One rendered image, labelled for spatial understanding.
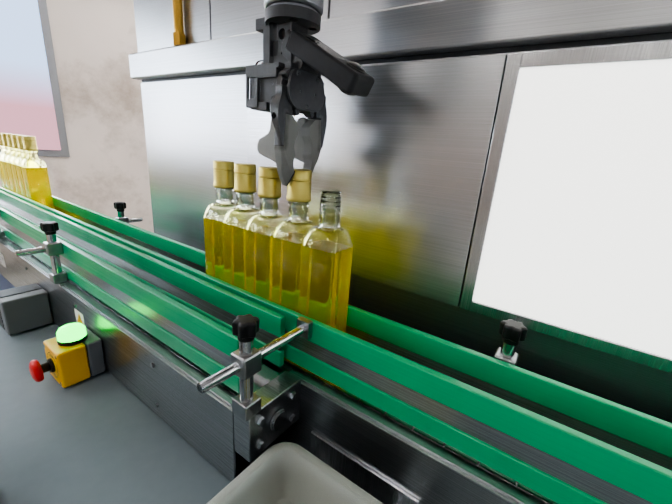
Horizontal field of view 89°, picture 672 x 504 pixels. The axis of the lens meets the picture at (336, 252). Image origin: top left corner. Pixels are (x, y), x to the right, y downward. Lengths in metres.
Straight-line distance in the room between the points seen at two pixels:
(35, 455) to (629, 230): 0.83
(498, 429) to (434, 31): 0.49
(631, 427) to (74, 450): 0.70
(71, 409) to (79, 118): 2.99
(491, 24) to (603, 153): 0.21
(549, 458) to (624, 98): 0.38
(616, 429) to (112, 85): 3.58
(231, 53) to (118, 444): 0.72
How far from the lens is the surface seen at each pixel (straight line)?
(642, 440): 0.49
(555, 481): 0.44
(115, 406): 0.74
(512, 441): 0.43
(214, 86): 0.90
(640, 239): 0.51
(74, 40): 3.62
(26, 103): 3.54
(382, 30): 0.60
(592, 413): 0.48
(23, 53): 3.57
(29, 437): 0.74
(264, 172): 0.52
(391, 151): 0.55
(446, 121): 0.53
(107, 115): 3.58
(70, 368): 0.79
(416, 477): 0.49
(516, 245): 0.51
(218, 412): 0.51
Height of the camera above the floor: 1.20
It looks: 17 degrees down
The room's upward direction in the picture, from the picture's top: 4 degrees clockwise
